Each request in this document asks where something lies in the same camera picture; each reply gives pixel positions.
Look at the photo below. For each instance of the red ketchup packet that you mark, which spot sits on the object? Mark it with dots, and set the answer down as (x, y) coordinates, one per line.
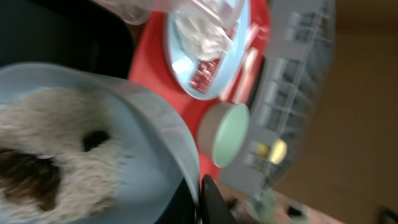
(205, 74)

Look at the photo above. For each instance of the red serving tray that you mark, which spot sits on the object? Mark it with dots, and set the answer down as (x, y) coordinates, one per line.
(149, 67)

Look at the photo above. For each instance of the grey dishwasher rack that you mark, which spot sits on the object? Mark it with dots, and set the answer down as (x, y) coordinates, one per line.
(297, 61)

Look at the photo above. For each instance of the light blue small bowl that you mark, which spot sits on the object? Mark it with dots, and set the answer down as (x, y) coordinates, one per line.
(160, 167)

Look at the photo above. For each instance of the black waste tray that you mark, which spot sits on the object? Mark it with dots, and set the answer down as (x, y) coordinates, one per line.
(79, 34)

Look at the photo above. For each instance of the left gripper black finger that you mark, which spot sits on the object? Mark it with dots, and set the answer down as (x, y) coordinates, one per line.
(213, 208)

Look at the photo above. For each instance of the mint green bowl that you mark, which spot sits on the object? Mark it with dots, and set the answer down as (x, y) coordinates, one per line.
(222, 132)

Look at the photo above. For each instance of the yellow plastic cup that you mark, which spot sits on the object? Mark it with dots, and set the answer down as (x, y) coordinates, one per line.
(275, 153)

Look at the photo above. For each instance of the white napkin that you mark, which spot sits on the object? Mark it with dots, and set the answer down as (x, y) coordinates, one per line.
(202, 39)

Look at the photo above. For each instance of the white plastic fork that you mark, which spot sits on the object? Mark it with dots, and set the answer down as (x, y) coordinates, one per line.
(238, 90)

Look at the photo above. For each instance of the light blue plate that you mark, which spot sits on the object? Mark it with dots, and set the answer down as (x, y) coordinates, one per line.
(183, 66)

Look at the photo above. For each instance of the clear plastic bin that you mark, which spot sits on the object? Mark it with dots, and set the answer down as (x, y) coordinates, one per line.
(223, 13)

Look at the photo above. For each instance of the food scraps with rice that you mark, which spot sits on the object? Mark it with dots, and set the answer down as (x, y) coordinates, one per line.
(59, 156)

